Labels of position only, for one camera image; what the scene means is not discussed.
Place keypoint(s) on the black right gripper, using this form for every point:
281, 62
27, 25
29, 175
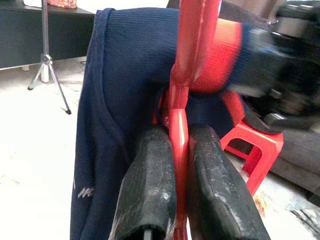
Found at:
305, 75

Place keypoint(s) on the red plastic hanger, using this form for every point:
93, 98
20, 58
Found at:
180, 140

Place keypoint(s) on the red plastic stool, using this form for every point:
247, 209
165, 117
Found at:
250, 140

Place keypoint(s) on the navy red-striped garment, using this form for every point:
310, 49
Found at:
130, 50

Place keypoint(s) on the silver clothes rack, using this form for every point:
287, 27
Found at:
45, 37

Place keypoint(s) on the black TV cabinet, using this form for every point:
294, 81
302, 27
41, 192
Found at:
20, 37

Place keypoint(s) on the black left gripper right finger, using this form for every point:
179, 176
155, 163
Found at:
220, 195

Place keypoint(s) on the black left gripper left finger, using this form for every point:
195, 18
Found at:
145, 187

